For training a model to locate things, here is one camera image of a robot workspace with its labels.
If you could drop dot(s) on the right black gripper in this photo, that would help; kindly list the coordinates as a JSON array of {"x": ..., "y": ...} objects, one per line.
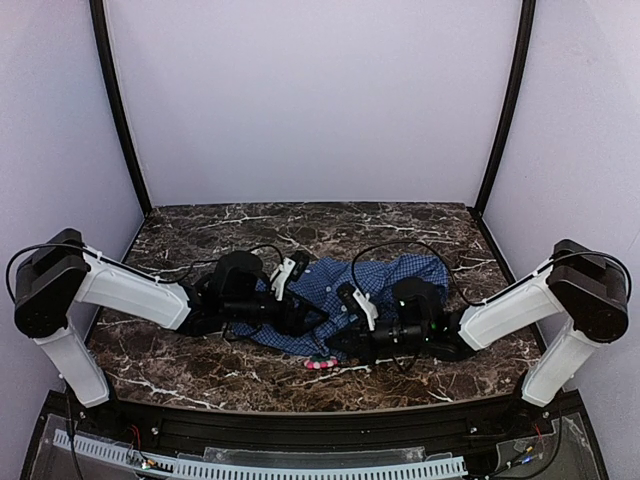
[{"x": 365, "y": 337}]

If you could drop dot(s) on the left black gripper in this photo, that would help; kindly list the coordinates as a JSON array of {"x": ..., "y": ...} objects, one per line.
[{"x": 288, "y": 310}]

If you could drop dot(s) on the blue checkered shirt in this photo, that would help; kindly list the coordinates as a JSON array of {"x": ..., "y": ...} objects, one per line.
[{"x": 318, "y": 286}]

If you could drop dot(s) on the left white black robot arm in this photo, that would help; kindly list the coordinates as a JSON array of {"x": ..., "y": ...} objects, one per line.
[{"x": 44, "y": 280}]

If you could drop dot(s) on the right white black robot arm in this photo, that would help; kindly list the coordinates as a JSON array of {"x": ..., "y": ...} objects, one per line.
[{"x": 591, "y": 288}]

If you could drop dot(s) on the pink flower brooch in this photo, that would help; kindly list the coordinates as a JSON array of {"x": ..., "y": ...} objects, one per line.
[{"x": 320, "y": 362}]

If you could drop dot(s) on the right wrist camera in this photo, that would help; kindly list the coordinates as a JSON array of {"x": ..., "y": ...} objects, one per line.
[{"x": 358, "y": 304}]

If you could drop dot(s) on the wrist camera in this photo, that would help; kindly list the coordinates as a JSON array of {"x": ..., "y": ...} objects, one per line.
[
  {"x": 289, "y": 270},
  {"x": 358, "y": 304}
]

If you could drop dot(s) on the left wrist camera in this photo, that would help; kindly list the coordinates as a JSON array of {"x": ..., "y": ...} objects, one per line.
[{"x": 289, "y": 270}]

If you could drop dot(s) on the white slotted cable duct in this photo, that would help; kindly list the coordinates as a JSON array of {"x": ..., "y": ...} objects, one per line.
[{"x": 215, "y": 463}]

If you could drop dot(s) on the black aluminium front rail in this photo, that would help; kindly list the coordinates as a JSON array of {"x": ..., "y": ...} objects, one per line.
[{"x": 459, "y": 426}]

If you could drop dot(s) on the left black frame post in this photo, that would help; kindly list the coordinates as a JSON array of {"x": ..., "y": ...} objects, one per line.
[{"x": 109, "y": 74}]

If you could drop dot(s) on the black frame post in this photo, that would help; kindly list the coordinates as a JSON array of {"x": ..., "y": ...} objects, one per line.
[
  {"x": 109, "y": 74},
  {"x": 509, "y": 104}
]

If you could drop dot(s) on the right black frame post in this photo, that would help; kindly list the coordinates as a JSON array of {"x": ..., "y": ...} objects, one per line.
[{"x": 509, "y": 104}]

